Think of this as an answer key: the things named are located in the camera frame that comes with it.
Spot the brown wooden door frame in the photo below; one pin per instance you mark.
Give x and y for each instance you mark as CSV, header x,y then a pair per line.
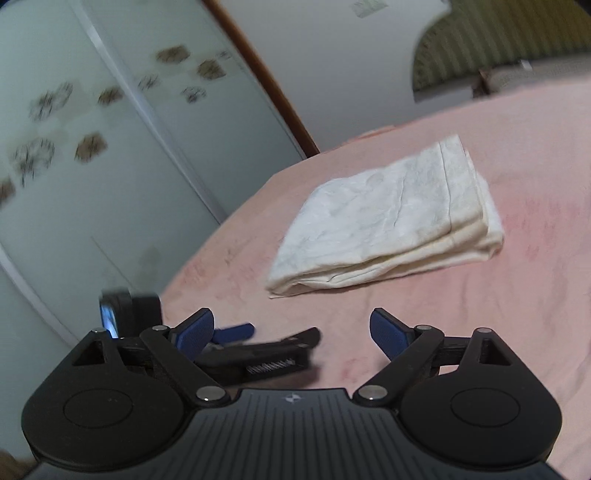
x,y
268,78

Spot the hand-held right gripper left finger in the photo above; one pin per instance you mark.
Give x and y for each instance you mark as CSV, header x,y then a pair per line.
x,y
194,334

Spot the pink bed sheet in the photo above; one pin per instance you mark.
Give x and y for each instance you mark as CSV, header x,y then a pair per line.
x,y
531,300

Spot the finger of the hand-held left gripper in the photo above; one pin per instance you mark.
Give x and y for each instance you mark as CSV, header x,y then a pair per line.
x,y
277,353
235,332

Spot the patterned glass wardrobe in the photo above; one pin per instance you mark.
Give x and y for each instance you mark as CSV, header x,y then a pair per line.
x,y
69,184

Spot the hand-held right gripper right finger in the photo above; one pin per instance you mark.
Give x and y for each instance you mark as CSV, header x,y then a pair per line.
x,y
385,334

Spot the grey pillow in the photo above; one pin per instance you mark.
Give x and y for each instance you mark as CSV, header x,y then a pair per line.
x,y
545,74

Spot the white pants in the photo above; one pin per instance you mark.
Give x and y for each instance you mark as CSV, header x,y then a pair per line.
x,y
378,207

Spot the green padded headboard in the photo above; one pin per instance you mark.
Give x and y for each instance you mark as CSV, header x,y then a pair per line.
x,y
485,37

